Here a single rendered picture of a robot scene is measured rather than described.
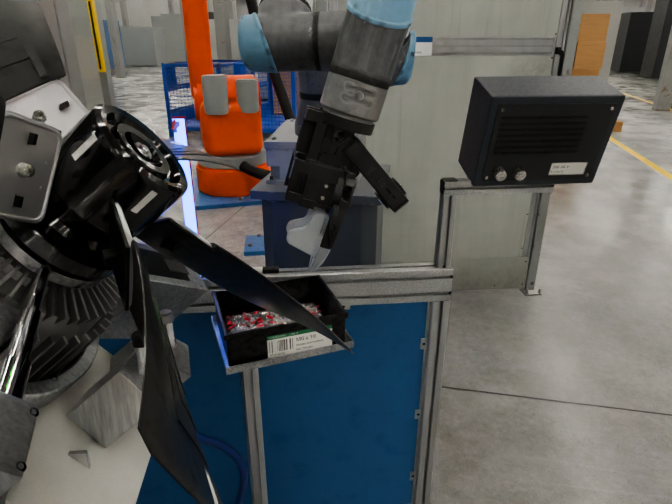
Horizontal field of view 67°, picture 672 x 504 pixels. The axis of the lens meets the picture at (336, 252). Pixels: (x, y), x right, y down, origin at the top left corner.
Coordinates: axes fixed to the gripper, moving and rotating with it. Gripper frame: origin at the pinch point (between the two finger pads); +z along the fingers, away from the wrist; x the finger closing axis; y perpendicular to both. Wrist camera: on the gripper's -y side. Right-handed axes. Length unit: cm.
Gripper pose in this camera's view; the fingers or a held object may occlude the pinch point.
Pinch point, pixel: (318, 263)
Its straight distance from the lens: 69.7
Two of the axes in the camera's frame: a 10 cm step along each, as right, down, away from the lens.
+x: 1.0, 3.8, -9.2
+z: -2.9, 8.9, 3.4
